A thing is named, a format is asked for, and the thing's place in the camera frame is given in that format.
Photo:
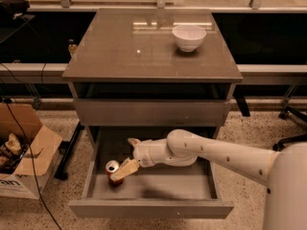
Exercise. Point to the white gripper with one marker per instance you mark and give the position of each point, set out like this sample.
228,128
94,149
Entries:
143,152

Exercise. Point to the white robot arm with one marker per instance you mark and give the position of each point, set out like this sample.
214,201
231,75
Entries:
283,173

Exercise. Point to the white ceramic bowl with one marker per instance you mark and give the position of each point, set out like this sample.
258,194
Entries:
188,37

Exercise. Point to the brown cardboard box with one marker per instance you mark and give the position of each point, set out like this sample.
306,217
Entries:
32,173

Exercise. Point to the closed grey top drawer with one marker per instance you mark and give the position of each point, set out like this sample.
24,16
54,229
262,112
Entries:
151,113

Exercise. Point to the snack bags in box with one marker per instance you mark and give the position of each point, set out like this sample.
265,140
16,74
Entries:
11,153

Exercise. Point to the open grey middle drawer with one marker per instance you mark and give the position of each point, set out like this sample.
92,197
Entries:
161,191

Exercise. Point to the black bag on desk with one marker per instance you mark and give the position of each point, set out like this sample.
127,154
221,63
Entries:
12,10

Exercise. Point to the black office chair base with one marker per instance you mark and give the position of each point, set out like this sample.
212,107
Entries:
292,129

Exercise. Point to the red coke can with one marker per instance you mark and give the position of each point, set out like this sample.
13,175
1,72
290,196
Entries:
111,167

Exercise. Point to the small bottle behind cabinet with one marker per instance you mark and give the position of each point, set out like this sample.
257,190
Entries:
72,47

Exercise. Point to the grey drawer cabinet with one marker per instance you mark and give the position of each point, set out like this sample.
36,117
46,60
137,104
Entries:
131,55

